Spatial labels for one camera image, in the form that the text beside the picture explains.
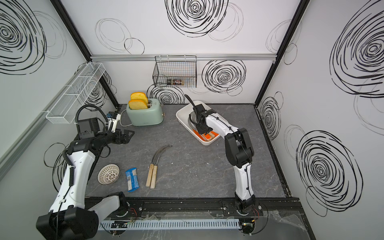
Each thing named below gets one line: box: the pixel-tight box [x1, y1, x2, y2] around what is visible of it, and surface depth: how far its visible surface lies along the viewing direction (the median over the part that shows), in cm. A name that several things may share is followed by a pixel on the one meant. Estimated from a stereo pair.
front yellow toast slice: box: [128, 99, 148, 110], surface depth 96 cm
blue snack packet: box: [125, 167, 140, 193], surface depth 84 cm
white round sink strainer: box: [97, 163, 121, 185], surface depth 84 cm
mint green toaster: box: [126, 98, 165, 126], surface depth 101 cm
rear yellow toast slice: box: [130, 91, 149, 101], surface depth 98 cm
